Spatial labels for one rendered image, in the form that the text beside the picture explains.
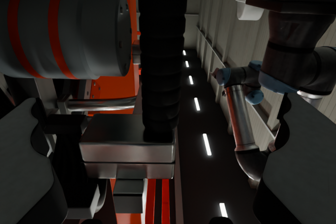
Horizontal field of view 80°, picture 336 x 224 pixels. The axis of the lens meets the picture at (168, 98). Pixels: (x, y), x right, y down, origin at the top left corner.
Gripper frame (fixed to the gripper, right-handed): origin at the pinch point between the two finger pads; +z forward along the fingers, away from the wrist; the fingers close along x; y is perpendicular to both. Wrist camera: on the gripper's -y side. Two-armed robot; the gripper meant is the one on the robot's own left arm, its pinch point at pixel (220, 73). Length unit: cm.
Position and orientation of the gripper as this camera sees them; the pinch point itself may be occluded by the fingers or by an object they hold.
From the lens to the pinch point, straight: 127.7
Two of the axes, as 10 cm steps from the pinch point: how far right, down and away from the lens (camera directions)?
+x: -9.5, -0.2, -3.0
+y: 1.6, -8.7, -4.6
